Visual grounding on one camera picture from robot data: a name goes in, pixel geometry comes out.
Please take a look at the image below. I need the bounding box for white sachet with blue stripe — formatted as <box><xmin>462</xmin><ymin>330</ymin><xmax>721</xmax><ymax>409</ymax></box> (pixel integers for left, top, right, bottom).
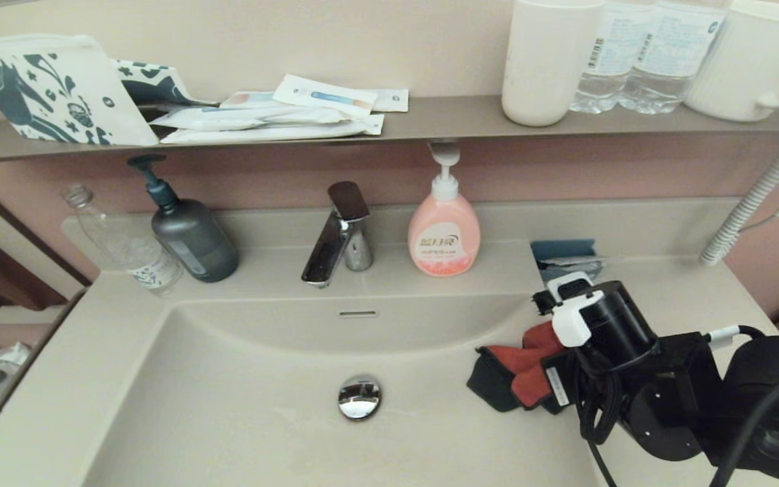
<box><xmin>272</xmin><ymin>74</ymin><xmax>378</xmax><ymax>116</ymax></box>

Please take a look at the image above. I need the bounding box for long white sachet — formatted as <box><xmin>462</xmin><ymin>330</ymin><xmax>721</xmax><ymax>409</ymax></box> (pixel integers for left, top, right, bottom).
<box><xmin>150</xmin><ymin>106</ymin><xmax>356</xmax><ymax>131</ymax></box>

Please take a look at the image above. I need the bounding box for black cable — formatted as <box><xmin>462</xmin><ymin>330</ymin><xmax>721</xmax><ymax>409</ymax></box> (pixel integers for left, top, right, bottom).
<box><xmin>577</xmin><ymin>325</ymin><xmax>779</xmax><ymax>487</ymax></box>

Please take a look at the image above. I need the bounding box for empty clear plastic bottle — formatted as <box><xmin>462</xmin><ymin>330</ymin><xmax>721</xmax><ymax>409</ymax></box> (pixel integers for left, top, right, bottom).
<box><xmin>62</xmin><ymin>184</ymin><xmax>185</xmax><ymax>298</ymax></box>

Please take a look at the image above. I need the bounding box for black and white wrist camera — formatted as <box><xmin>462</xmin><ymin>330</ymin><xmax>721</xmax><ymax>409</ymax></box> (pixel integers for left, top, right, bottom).
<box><xmin>532</xmin><ymin>271</ymin><xmax>659</xmax><ymax>361</ymax></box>

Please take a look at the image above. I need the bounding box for pink soap pump bottle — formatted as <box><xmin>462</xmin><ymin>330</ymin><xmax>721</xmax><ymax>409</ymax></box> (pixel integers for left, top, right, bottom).
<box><xmin>408</xmin><ymin>142</ymin><xmax>481</xmax><ymax>278</ymax></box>

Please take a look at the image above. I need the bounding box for white plastic tumbler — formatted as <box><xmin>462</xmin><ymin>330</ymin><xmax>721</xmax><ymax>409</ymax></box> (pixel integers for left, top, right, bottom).
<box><xmin>500</xmin><ymin>0</ymin><xmax>605</xmax><ymax>128</ymax></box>

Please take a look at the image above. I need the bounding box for red and grey cloth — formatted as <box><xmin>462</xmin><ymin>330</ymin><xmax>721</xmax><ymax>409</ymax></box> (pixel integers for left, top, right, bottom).
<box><xmin>466</xmin><ymin>321</ymin><xmax>567</xmax><ymax>414</ymax></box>

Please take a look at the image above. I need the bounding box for small white sachet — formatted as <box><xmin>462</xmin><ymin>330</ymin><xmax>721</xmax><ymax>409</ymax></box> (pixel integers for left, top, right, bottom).
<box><xmin>362</xmin><ymin>89</ymin><xmax>409</xmax><ymax>113</ymax></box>

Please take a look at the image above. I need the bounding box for thin white wrapped item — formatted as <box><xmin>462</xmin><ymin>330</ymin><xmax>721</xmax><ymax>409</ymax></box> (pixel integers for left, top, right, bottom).
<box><xmin>544</xmin><ymin>254</ymin><xmax>623</xmax><ymax>270</ymax></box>

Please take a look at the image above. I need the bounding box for small blue-print pouch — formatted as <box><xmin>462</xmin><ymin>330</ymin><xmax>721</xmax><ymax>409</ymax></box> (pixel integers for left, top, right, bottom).
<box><xmin>109</xmin><ymin>58</ymin><xmax>220</xmax><ymax>109</ymax></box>

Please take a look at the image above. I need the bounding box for small blue tray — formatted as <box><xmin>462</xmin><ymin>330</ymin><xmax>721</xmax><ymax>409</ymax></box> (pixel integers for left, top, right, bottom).
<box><xmin>530</xmin><ymin>239</ymin><xmax>603</xmax><ymax>283</ymax></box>

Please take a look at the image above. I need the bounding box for dark grey pump bottle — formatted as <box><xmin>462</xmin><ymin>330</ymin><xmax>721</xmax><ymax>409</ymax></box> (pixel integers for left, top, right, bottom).
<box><xmin>127</xmin><ymin>155</ymin><xmax>240</xmax><ymax>283</ymax></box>

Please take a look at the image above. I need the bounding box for clear labelled water bottle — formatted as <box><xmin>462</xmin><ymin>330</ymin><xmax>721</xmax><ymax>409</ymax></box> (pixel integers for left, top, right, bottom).
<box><xmin>569</xmin><ymin>0</ymin><xmax>654</xmax><ymax>114</ymax></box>
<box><xmin>618</xmin><ymin>0</ymin><xmax>730</xmax><ymax>115</ymax></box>

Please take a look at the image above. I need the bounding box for brown hanging towel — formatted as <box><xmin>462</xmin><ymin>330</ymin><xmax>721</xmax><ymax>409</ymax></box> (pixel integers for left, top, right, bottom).
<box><xmin>0</xmin><ymin>237</ymin><xmax>69</xmax><ymax>312</ymax></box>

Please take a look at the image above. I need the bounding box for white ribbed mug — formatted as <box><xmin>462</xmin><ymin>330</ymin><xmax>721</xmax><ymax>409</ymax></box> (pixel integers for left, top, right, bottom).
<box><xmin>682</xmin><ymin>0</ymin><xmax>779</xmax><ymax>123</ymax></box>

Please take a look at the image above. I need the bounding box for white coiled cord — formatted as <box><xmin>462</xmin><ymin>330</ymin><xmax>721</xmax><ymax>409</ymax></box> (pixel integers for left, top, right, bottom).
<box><xmin>699</xmin><ymin>139</ymin><xmax>779</xmax><ymax>266</ymax></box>

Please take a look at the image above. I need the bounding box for large white blue-print pouch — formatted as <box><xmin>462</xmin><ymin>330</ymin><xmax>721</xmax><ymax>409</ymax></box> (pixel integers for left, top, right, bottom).
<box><xmin>0</xmin><ymin>34</ymin><xmax>159</xmax><ymax>147</ymax></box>

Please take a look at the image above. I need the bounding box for chrome faucet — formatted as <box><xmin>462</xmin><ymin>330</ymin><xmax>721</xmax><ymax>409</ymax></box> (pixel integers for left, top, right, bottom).
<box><xmin>301</xmin><ymin>181</ymin><xmax>375</xmax><ymax>288</ymax></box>

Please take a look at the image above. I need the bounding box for chrome drain stopper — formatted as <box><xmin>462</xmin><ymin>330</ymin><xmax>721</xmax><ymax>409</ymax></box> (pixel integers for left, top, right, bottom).
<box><xmin>337</xmin><ymin>374</ymin><xmax>383</xmax><ymax>421</ymax></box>

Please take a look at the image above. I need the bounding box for grey wall shelf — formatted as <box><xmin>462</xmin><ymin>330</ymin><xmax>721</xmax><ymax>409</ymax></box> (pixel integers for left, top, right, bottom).
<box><xmin>0</xmin><ymin>95</ymin><xmax>779</xmax><ymax>165</ymax></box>

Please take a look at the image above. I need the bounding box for wide flat white sachet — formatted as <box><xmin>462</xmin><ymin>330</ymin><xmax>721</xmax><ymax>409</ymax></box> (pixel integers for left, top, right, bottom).
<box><xmin>160</xmin><ymin>114</ymin><xmax>385</xmax><ymax>144</ymax></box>

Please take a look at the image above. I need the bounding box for peach and blue sachet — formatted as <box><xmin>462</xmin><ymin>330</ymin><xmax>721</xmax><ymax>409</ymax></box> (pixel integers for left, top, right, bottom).
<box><xmin>220</xmin><ymin>91</ymin><xmax>289</xmax><ymax>110</ymax></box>

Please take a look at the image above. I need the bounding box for beige sink basin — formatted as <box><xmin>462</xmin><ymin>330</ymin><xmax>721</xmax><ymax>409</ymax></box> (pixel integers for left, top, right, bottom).
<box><xmin>82</xmin><ymin>292</ymin><xmax>610</xmax><ymax>487</ymax></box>

